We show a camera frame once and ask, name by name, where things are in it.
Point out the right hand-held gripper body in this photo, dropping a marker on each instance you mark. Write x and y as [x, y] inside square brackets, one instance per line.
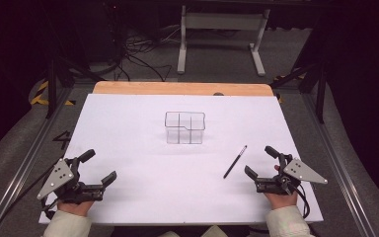
[304, 172]

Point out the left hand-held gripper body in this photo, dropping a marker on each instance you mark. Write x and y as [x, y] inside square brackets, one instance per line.
[59, 174]

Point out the person's right hand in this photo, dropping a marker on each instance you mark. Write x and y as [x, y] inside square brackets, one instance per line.
[281, 200]

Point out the person's left hand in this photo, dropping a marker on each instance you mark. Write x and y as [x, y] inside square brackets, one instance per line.
[75, 208]

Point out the black pen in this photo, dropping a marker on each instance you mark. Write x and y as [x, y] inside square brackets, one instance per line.
[235, 162]

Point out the yellow and black tape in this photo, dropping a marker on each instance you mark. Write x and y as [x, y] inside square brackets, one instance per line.
[39, 95]

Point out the clear plastic divided box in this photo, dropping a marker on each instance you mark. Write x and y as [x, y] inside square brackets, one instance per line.
[185, 127]

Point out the black tripod stand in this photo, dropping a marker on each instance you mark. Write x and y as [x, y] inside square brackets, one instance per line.
[54, 82]
[319, 85]

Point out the dark curtain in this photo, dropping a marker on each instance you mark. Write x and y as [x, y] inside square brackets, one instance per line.
[365, 82]

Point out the wooden table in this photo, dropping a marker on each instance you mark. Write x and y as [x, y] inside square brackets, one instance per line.
[177, 88]

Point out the white metal stand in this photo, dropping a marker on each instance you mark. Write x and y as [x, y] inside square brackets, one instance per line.
[223, 21]

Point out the aluminium rail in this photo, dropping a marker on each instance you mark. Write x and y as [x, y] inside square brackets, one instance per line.
[23, 164]
[339, 164]

